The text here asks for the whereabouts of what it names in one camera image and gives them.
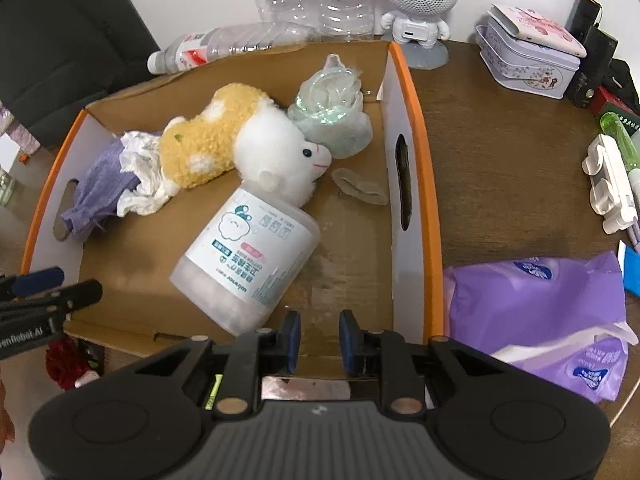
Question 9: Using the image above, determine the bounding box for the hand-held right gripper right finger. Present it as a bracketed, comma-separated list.
[339, 310, 506, 415]

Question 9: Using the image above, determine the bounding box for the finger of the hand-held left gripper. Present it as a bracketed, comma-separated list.
[0, 267, 66, 301]
[0, 280, 104, 328]

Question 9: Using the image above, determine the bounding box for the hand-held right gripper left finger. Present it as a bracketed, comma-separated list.
[135, 310, 303, 416]

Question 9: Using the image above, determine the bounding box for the red artificial rose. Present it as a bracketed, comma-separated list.
[45, 337, 103, 391]

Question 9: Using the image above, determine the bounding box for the orange rimmed cardboard box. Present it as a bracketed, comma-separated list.
[22, 40, 446, 366]

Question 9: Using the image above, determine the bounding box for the clear cotton swab container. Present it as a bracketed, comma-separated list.
[169, 185, 321, 336]

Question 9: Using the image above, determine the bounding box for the purple cloth drawstring pouch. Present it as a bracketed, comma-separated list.
[61, 137, 143, 236]

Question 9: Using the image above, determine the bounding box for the white tissue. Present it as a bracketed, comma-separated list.
[116, 131, 173, 217]

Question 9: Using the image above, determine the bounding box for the yellow white plush hamster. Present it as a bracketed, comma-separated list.
[159, 83, 332, 207]

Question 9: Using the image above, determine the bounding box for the iridescent clear plastic bag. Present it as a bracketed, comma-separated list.
[287, 54, 373, 158]

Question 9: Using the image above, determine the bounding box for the clear glass cup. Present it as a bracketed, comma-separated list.
[0, 167, 23, 206]

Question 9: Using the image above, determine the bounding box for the purple white vase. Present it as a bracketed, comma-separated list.
[0, 102, 41, 156]

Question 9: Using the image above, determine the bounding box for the clear plastic piece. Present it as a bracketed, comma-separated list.
[332, 169, 390, 206]

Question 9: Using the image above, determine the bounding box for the purple tissue pack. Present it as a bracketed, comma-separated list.
[442, 251, 640, 403]

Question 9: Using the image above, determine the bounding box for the black paper bag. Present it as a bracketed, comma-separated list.
[0, 0, 161, 136]

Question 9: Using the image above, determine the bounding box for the blue white tube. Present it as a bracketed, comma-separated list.
[617, 240, 640, 296]

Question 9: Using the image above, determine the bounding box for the white folding holder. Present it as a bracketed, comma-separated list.
[581, 135, 640, 233]

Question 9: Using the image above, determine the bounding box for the white boxed item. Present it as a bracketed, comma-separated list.
[475, 15, 581, 101]

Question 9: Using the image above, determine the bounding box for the green spray bottle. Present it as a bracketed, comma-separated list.
[600, 112, 640, 196]

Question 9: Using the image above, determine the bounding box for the black rectangular box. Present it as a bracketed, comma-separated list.
[567, 0, 601, 46]
[567, 25, 618, 108]

